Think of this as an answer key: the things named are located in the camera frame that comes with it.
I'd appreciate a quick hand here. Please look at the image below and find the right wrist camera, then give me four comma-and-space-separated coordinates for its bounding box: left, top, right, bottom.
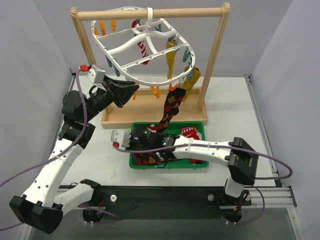
110, 129, 132, 148

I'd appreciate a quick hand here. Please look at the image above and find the yellow bear sock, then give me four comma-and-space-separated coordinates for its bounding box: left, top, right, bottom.
179, 67, 201, 102
165, 43, 177, 80

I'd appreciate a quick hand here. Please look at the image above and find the black red argyle sock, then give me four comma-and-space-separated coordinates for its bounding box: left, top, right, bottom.
133, 153, 161, 166
156, 87, 186, 133

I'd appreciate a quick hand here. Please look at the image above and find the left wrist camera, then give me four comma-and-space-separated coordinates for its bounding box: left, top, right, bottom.
79, 64, 105, 85

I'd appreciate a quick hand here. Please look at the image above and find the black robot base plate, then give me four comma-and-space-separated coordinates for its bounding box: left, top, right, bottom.
71, 185, 252, 221

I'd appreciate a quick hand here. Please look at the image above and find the green plastic bin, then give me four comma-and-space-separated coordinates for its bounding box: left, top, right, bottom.
129, 121, 209, 170

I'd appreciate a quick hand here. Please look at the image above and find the white clothespin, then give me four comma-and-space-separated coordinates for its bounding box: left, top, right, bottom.
179, 76, 187, 85

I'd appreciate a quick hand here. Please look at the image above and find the orange clothespin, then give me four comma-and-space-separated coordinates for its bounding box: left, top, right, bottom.
99, 20, 107, 36
132, 92, 137, 100
110, 19, 117, 32
168, 83, 179, 92
93, 26, 100, 37
150, 86, 161, 98

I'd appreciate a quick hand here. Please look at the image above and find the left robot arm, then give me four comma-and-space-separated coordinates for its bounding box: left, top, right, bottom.
9, 76, 139, 234

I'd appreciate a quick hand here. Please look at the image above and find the wooden hanger stand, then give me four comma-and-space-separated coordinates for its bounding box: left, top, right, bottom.
70, 2, 231, 129

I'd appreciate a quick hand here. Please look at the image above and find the red santa sock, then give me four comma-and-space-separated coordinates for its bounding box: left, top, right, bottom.
147, 124, 159, 133

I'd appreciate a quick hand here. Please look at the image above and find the red white striped sock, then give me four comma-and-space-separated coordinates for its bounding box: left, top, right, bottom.
130, 19, 150, 65

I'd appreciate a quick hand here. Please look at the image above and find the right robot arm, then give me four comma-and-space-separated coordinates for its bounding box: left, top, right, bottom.
125, 127, 259, 204

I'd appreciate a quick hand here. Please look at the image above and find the white round clip hanger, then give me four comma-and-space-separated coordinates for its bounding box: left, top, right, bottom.
90, 6, 196, 87

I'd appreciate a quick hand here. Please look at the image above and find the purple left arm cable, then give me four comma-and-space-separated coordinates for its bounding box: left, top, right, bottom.
0, 68, 121, 231

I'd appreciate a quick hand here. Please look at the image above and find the red sock with white pattern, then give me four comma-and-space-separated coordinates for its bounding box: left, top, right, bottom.
181, 126, 202, 140

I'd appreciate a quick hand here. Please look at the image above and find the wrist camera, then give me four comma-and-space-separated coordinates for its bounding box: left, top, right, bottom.
110, 129, 132, 148
79, 64, 105, 85

